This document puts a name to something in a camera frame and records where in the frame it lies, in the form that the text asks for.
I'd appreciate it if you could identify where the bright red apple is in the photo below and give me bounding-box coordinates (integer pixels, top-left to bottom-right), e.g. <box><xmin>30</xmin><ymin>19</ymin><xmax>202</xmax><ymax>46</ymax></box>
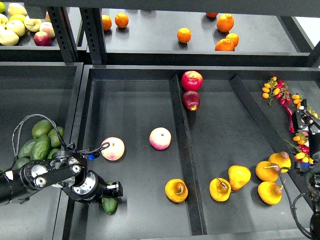
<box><xmin>181</xmin><ymin>70</ymin><xmax>203</xmax><ymax>92</ymax></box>

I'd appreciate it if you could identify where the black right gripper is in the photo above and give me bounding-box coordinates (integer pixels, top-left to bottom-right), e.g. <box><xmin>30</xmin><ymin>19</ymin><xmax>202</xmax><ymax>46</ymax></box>
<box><xmin>292</xmin><ymin>99</ymin><xmax>320</xmax><ymax>160</ymax></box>

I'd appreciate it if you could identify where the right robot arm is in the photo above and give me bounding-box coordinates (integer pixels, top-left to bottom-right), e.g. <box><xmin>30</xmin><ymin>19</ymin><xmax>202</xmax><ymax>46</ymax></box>
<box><xmin>279</xmin><ymin>99</ymin><xmax>320</xmax><ymax>240</ymax></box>

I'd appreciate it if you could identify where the pink apple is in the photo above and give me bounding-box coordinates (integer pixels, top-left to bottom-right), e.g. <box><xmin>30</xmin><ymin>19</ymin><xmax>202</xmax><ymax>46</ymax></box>
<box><xmin>101</xmin><ymin>136</ymin><xmax>125</xmax><ymax>161</ymax></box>
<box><xmin>149</xmin><ymin>127</ymin><xmax>172</xmax><ymax>150</ymax></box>

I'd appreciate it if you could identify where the orange at shelf back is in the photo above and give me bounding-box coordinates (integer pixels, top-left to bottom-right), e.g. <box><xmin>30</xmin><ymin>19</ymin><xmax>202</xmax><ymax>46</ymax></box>
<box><xmin>205</xmin><ymin>12</ymin><xmax>219</xmax><ymax>18</ymax></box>

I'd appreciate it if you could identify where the pink apple centre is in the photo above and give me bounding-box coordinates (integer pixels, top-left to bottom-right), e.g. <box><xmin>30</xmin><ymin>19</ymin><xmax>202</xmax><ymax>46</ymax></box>
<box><xmin>149</xmin><ymin>127</ymin><xmax>172</xmax><ymax>150</ymax></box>

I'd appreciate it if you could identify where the red apple on shelf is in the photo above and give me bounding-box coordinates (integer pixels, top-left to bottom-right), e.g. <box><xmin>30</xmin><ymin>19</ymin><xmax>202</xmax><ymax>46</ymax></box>
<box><xmin>33</xmin><ymin>31</ymin><xmax>52</xmax><ymax>47</ymax></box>

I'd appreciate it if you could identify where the tall yellow pear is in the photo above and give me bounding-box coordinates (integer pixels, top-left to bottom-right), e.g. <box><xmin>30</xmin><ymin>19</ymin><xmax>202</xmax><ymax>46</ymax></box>
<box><xmin>228</xmin><ymin>165</ymin><xmax>251</xmax><ymax>192</ymax></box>

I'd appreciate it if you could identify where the orange on shelf left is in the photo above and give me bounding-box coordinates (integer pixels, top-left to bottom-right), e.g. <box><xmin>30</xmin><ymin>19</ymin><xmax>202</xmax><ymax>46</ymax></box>
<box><xmin>101</xmin><ymin>14</ymin><xmax>112</xmax><ymax>31</ymax></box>

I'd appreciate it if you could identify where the green avocado right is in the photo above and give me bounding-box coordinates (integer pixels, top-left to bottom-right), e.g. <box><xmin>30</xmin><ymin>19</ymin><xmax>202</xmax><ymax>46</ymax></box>
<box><xmin>47</xmin><ymin>126</ymin><xmax>65</xmax><ymax>149</ymax></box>

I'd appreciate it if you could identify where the pale yellow pear shelf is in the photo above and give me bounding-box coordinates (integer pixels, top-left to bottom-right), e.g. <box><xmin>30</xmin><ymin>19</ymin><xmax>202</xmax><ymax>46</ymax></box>
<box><xmin>0</xmin><ymin>29</ymin><xmax>19</xmax><ymax>46</ymax></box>

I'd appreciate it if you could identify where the dark red apple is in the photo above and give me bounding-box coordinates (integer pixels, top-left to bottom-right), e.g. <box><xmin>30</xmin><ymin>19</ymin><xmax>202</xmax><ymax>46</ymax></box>
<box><xmin>182</xmin><ymin>90</ymin><xmax>201</xmax><ymax>111</ymax></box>

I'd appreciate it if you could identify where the orange shelf front right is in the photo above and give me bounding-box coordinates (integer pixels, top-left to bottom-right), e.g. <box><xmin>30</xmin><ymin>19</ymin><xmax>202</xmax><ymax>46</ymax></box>
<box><xmin>215</xmin><ymin>38</ymin><xmax>235</xmax><ymax>51</ymax></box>

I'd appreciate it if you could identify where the orange shelf small right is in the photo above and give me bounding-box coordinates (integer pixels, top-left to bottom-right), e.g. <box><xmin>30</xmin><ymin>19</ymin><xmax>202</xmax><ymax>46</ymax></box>
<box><xmin>225</xmin><ymin>33</ymin><xmax>240</xmax><ymax>48</ymax></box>

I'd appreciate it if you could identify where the yellow pear with stem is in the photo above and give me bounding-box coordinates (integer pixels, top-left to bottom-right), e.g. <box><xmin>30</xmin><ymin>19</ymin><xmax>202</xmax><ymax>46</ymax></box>
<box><xmin>209</xmin><ymin>177</ymin><xmax>231</xmax><ymax>202</ymax></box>

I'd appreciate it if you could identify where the green avocado top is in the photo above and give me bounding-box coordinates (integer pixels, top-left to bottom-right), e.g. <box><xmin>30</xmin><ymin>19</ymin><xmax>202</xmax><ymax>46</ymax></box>
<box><xmin>31</xmin><ymin>119</ymin><xmax>53</xmax><ymax>139</ymax></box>

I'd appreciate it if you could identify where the pale yellow apple shelf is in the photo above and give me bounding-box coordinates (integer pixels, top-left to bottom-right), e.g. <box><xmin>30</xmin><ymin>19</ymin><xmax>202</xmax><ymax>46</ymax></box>
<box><xmin>24</xmin><ymin>15</ymin><xmax>42</xmax><ymax>33</ymax></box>

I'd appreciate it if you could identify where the cherry tomato bunch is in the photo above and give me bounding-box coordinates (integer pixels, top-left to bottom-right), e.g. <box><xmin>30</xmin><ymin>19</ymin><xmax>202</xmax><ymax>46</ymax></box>
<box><xmin>261</xmin><ymin>76</ymin><xmax>304</xmax><ymax>115</ymax></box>

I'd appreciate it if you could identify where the red chili pepper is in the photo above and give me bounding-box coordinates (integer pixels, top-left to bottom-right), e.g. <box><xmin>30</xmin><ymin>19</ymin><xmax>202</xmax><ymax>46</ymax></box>
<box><xmin>282</xmin><ymin>104</ymin><xmax>295</xmax><ymax>133</ymax></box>

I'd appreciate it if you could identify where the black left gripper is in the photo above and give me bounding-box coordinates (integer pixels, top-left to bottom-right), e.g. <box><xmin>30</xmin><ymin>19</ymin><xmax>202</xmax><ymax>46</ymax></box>
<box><xmin>63</xmin><ymin>170</ymin><xmax>123</xmax><ymax>203</ymax></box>

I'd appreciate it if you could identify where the black centre tray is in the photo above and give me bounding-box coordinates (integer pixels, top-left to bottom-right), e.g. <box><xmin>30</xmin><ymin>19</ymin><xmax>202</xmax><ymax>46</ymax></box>
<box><xmin>55</xmin><ymin>65</ymin><xmax>320</xmax><ymax>240</ymax></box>

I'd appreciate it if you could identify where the large orange on shelf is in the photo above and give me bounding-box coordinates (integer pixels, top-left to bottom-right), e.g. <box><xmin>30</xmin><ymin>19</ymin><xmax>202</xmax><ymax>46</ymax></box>
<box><xmin>216</xmin><ymin>13</ymin><xmax>235</xmax><ymax>33</ymax></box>

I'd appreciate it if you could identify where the black upper shelf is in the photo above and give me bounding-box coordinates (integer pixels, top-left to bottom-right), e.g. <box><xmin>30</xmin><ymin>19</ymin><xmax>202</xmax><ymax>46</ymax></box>
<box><xmin>0</xmin><ymin>0</ymin><xmax>320</xmax><ymax>68</ymax></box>

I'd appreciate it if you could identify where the orange on shelf centre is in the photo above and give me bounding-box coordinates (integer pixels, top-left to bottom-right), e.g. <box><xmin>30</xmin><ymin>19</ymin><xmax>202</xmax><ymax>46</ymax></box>
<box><xmin>176</xmin><ymin>27</ymin><xmax>192</xmax><ymax>44</ymax></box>

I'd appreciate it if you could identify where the pink apple left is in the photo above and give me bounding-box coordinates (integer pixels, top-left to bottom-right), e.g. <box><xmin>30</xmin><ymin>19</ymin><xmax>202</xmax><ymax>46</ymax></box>
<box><xmin>101</xmin><ymin>136</ymin><xmax>125</xmax><ymax>161</ymax></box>

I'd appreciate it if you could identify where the dark green avocado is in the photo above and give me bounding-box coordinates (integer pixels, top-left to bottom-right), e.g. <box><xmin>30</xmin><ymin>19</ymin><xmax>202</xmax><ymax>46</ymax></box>
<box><xmin>101</xmin><ymin>197</ymin><xmax>118</xmax><ymax>215</ymax></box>

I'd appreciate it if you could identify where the black left tray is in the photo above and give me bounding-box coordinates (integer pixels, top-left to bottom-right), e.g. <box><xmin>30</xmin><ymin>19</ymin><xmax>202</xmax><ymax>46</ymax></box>
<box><xmin>0</xmin><ymin>62</ymin><xmax>83</xmax><ymax>240</ymax></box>

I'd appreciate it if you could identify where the black tray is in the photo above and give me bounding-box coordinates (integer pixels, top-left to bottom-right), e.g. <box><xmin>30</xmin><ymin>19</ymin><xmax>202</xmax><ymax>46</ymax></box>
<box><xmin>55</xmin><ymin>65</ymin><xmax>320</xmax><ymax>240</ymax></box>
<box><xmin>0</xmin><ymin>62</ymin><xmax>83</xmax><ymax>240</ymax></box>

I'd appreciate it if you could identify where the pink peach on shelf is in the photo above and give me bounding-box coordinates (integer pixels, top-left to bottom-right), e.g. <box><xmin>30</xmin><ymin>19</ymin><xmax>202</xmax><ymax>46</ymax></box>
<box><xmin>39</xmin><ymin>22</ymin><xmax>56</xmax><ymax>38</ymax></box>

